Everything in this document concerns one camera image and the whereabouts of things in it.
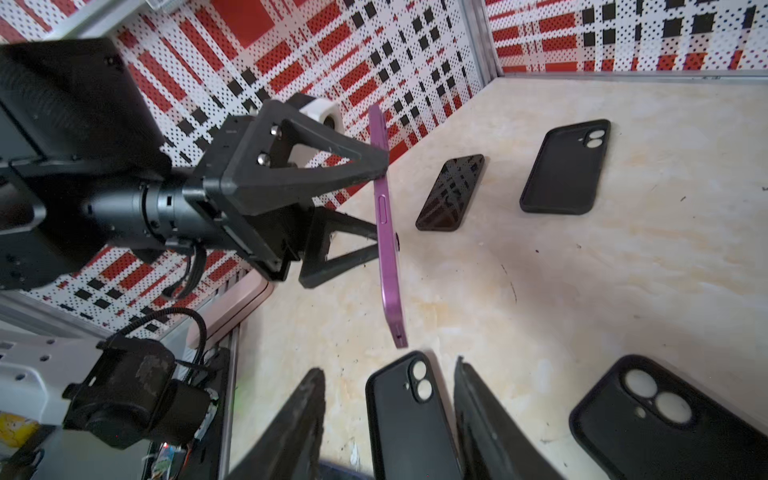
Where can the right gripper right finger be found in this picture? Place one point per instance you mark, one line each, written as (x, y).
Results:
(490, 444)

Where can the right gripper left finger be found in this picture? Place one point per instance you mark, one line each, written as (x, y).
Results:
(290, 446)

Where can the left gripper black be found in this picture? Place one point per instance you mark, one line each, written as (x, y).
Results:
(258, 180)

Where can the black phone case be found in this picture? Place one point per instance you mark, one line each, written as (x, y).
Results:
(565, 175)
(641, 421)
(409, 431)

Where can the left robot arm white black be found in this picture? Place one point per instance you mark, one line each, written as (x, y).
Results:
(82, 169)

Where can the blue phone black screen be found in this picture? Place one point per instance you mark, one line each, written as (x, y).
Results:
(330, 471)

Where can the pink phone case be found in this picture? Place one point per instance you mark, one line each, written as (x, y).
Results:
(226, 310)

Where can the phone with plaid reflection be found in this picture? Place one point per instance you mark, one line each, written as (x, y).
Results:
(449, 198)

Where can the black phone case top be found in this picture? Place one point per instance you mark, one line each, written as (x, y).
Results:
(565, 175)

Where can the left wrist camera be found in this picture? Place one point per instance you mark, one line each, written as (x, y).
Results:
(131, 395)

